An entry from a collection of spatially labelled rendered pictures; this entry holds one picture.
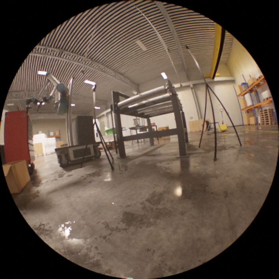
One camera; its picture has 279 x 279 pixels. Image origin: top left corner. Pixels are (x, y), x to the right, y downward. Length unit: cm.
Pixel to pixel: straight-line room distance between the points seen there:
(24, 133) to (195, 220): 187
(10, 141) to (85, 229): 158
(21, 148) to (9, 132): 34
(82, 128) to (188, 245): 185
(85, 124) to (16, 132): 128
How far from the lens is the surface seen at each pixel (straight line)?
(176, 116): 109
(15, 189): 112
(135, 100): 136
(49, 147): 908
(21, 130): 172
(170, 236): 34
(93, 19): 850
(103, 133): 547
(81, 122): 181
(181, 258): 31
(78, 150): 165
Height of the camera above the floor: 30
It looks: 2 degrees down
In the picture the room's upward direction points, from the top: 8 degrees counter-clockwise
